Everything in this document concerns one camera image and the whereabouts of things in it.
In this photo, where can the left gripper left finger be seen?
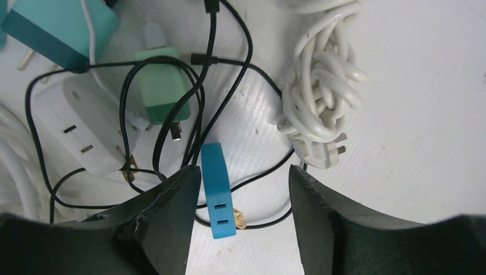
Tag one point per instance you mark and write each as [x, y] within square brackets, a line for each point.
[148, 234]

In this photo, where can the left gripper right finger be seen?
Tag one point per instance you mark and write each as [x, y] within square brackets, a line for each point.
[337, 235]

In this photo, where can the teal charger block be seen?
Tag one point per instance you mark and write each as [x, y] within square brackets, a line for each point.
[58, 29]

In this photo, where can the green USB charger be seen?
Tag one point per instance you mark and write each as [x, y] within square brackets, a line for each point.
[161, 85]

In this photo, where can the light blue plug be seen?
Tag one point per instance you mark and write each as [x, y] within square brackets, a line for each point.
[217, 191]

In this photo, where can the white multi-plug adapter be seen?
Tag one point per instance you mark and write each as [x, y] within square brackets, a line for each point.
[85, 120]

